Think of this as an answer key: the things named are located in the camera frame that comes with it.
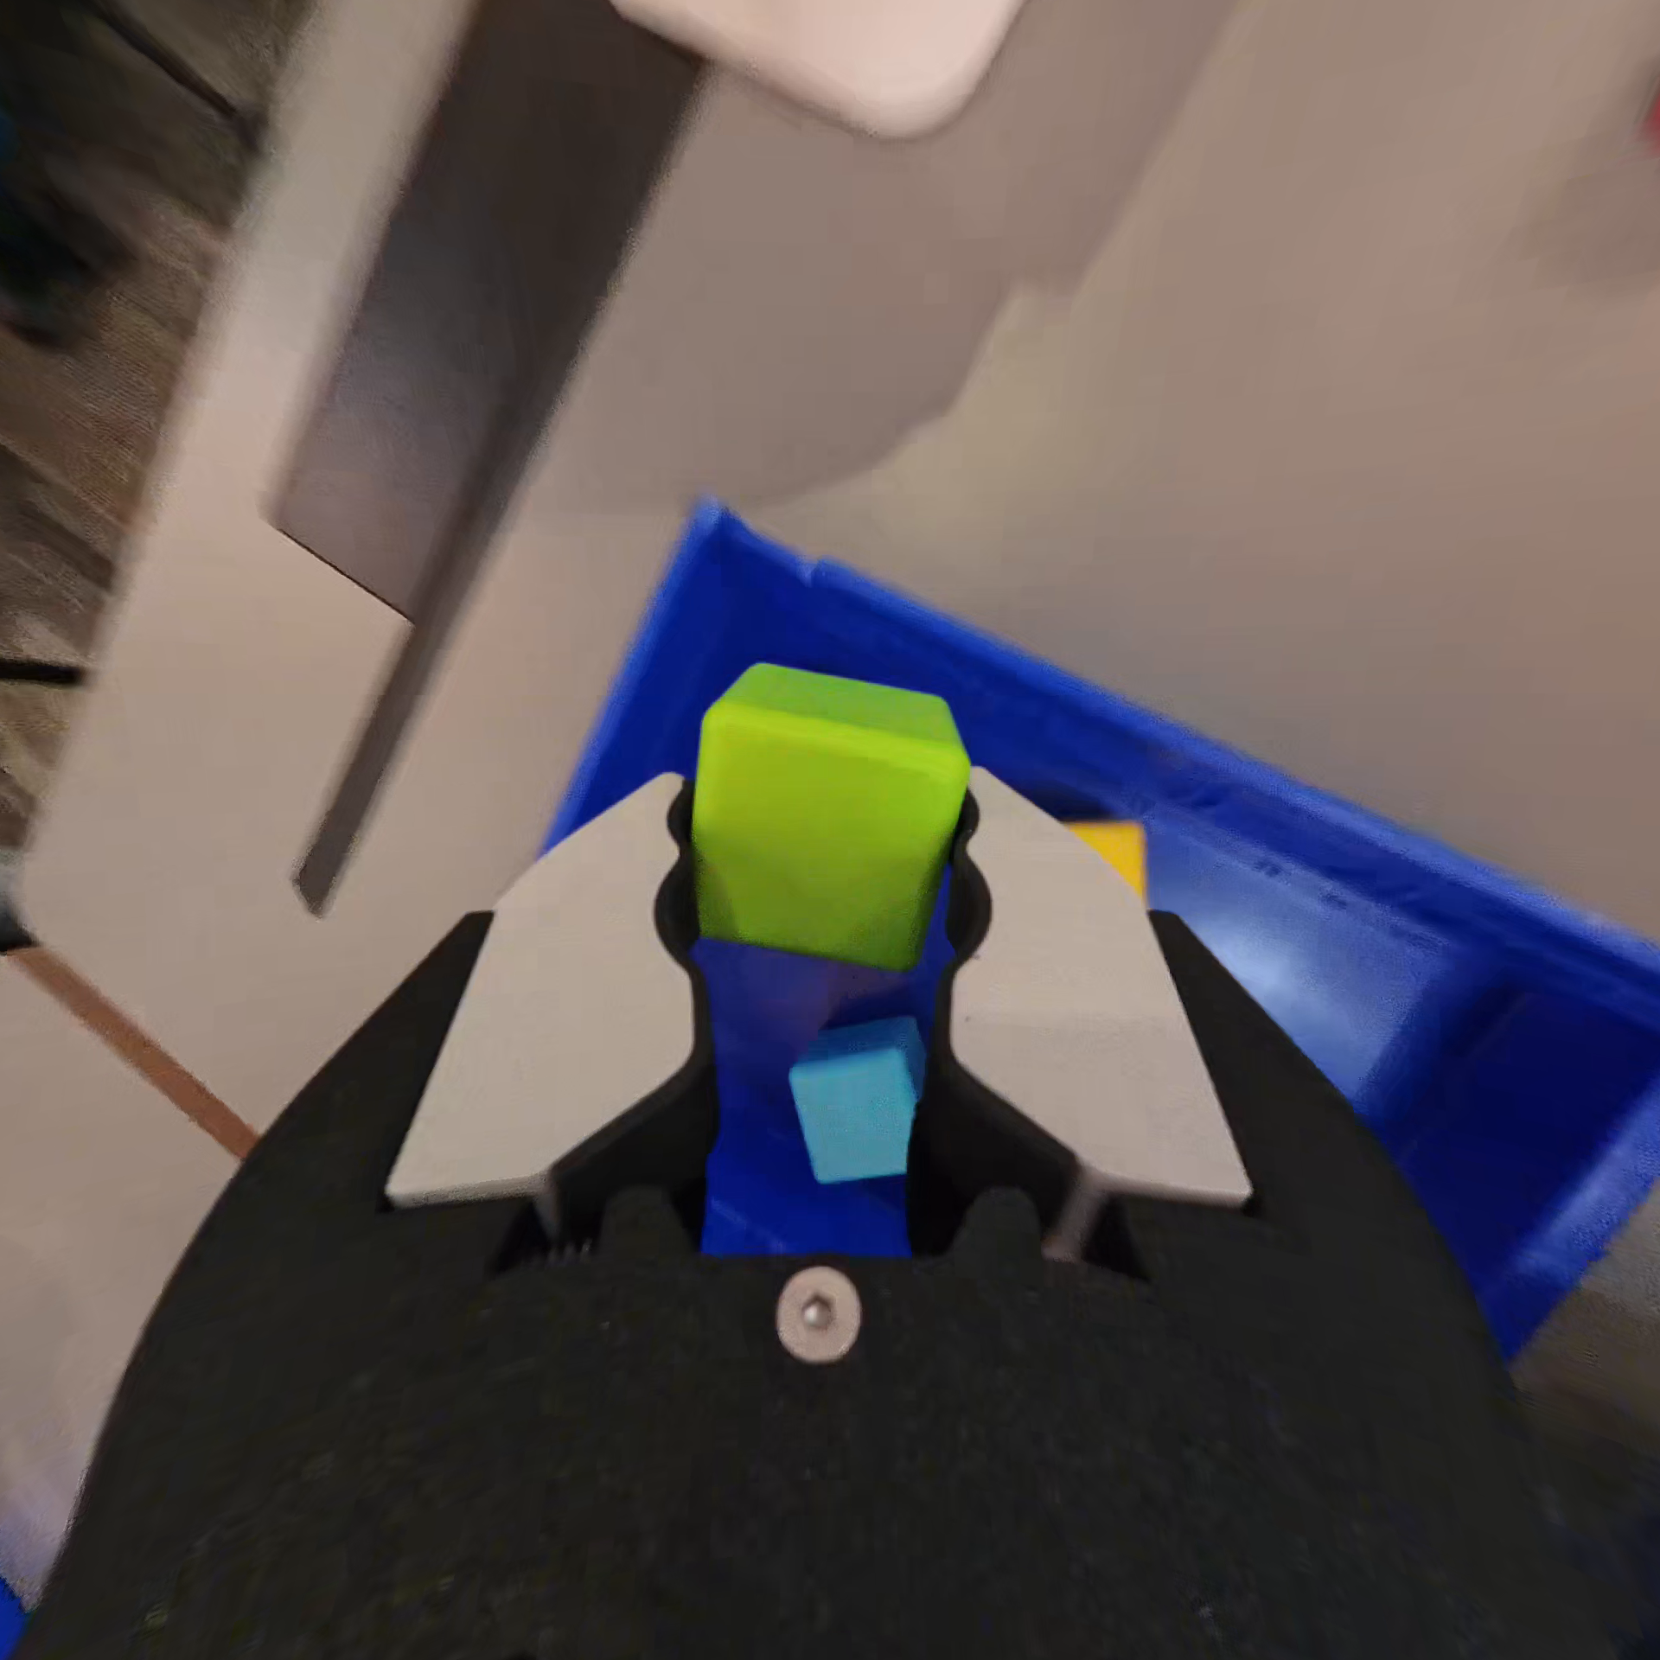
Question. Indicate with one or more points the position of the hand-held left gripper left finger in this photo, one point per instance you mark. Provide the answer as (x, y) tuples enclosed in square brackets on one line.
[(558, 1038)]

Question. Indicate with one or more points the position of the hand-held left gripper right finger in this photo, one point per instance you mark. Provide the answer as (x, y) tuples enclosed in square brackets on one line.
[(1089, 1038)]

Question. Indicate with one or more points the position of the yellow cube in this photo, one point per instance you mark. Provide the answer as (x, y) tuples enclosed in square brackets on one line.
[(1115, 856)]

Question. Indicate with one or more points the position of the blue plastic bin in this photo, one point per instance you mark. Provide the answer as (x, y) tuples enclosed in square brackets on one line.
[(1297, 934)]

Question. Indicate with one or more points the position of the light blue cube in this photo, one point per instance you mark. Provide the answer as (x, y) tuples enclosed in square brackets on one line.
[(856, 1104)]

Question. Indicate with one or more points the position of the green cube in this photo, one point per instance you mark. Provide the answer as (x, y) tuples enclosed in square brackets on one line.
[(831, 817)]

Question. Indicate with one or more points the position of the grey desk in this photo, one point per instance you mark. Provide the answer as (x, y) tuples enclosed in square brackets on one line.
[(1297, 453)]

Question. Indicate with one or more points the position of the wooden board document stand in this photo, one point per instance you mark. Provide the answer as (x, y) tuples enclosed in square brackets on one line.
[(842, 52)]

